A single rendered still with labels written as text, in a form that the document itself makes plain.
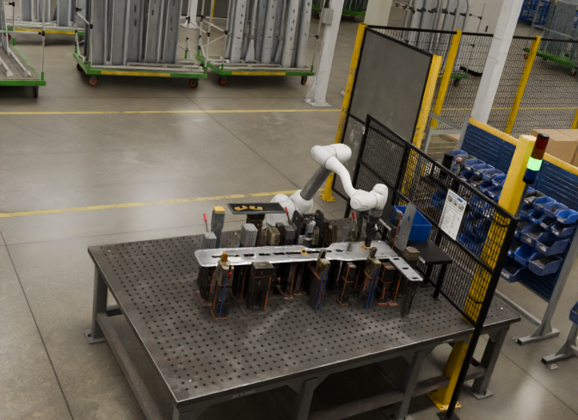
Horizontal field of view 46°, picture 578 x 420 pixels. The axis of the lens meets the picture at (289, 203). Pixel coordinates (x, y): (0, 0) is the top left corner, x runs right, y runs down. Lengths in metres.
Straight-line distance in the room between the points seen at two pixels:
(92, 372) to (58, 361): 0.25
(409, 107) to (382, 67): 0.58
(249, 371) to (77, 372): 1.44
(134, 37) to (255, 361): 7.94
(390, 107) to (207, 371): 3.87
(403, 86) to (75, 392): 4.03
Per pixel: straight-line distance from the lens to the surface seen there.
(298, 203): 5.10
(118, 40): 10.81
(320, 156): 4.67
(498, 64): 8.59
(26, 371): 4.83
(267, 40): 12.25
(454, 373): 4.92
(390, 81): 6.83
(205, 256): 4.15
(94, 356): 4.92
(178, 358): 3.82
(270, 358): 3.89
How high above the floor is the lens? 3.04
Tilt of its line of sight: 24 degrees down
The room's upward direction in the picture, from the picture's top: 10 degrees clockwise
